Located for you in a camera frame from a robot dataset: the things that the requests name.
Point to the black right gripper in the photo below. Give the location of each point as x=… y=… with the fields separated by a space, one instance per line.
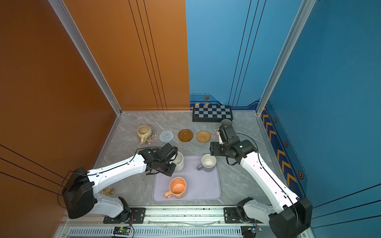
x=214 y=148

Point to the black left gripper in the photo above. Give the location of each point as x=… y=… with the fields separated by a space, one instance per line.
x=171 y=172

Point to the grey woven round coaster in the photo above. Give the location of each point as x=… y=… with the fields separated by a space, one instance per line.
x=166 y=136

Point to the grey ceramic mug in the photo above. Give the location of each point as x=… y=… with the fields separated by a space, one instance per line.
x=226 y=123

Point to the purple white ceramic mug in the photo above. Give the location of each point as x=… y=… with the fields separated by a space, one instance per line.
x=208 y=163

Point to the yellow ceramic mug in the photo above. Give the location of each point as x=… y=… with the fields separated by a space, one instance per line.
x=144 y=133

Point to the woven rattan round coaster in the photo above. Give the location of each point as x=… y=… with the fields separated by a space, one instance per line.
x=203 y=136

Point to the brown wooden round coaster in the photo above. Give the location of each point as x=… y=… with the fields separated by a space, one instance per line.
x=185 y=135

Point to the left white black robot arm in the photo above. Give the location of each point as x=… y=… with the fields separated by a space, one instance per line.
x=82 y=192

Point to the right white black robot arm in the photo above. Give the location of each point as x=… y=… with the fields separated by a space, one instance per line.
x=288 y=215

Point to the orange ceramic mug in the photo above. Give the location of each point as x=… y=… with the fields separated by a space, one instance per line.
x=177 y=188

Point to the black silver chessboard box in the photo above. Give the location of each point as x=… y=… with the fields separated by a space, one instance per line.
x=211 y=113

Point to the lavender rectangular tray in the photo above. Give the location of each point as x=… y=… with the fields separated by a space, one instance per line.
x=201 y=185

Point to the small brass colourful trinkets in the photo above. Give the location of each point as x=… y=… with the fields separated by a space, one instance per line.
x=108 y=191

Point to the left green circuit board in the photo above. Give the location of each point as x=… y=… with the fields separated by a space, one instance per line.
x=122 y=232

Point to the right small circuit board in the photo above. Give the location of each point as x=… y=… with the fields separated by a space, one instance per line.
x=250 y=231

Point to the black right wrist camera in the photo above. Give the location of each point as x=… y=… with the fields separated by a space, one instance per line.
x=227 y=135

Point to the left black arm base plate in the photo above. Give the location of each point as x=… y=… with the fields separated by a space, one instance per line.
x=137 y=215

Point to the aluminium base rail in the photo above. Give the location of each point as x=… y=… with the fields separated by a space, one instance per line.
x=199 y=221

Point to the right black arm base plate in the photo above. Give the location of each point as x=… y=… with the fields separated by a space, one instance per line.
x=234 y=215

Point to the aluminium corner post right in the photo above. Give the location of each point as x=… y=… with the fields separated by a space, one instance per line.
x=289 y=44

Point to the aluminium corner post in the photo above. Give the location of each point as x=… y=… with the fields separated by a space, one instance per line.
x=289 y=44
x=75 y=35

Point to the aluminium corner post left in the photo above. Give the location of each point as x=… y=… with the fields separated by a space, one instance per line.
x=75 y=35

